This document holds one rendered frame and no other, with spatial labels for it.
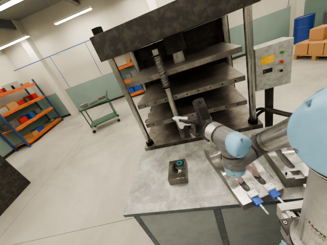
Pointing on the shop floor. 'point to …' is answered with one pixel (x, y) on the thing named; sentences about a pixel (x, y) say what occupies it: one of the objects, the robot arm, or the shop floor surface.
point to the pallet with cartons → (313, 44)
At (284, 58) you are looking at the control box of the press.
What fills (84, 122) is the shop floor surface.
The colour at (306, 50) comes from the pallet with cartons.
